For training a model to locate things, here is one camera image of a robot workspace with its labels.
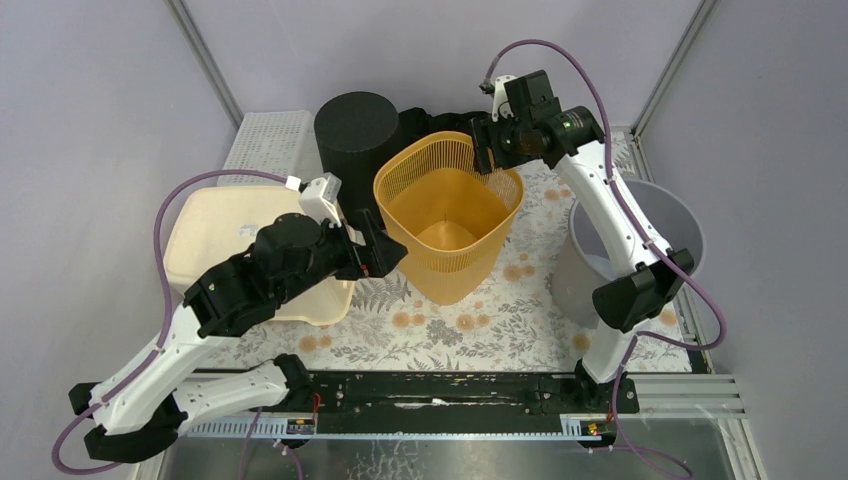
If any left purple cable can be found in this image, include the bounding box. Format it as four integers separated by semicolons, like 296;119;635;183
51;169;303;477

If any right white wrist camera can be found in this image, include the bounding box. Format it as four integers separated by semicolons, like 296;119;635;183
479;75;517;122

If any grey plastic bin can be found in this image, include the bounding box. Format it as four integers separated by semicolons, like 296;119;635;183
549;179;704;328

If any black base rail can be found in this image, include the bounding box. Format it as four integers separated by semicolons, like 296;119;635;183
312;371;640;436

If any cream plastic basket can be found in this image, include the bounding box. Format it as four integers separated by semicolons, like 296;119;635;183
164;185;354;326

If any black cloth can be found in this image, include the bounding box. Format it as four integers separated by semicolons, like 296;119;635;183
398;107;487;142

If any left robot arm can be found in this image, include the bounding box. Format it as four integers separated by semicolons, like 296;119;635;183
69;210;407;464

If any yellow wastebasket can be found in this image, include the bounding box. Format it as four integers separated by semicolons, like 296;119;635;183
373;131;524;305

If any black round bucket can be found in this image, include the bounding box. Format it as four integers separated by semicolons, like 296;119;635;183
314;91;411;226

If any white perforated plastic basket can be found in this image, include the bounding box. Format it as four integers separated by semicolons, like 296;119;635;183
224;110;323;181

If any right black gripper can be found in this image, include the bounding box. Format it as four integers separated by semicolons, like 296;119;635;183
467;110;537;176

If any floral tablecloth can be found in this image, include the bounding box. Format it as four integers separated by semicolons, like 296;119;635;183
198;131;694;374

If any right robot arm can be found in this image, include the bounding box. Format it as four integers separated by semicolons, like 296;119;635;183
470;70;695;412

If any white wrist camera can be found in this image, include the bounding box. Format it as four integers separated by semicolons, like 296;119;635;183
479;75;517;122
284;172;343;227

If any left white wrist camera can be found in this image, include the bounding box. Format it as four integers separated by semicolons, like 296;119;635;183
284;172;343;227

